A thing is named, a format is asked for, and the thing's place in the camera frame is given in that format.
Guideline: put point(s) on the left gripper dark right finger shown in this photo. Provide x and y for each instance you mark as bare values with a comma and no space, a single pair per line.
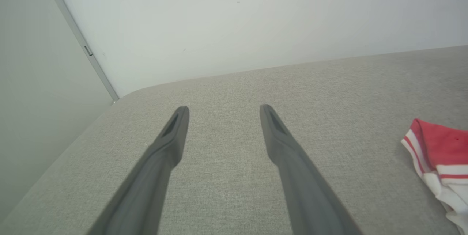
307,191

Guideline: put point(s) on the red basketball jersey white sleeves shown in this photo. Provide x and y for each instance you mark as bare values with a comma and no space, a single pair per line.
444,151

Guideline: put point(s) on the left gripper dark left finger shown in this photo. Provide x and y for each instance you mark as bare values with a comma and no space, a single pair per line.
146,191

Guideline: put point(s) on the grey wall corner strip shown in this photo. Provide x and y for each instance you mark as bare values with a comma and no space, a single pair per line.
78,37

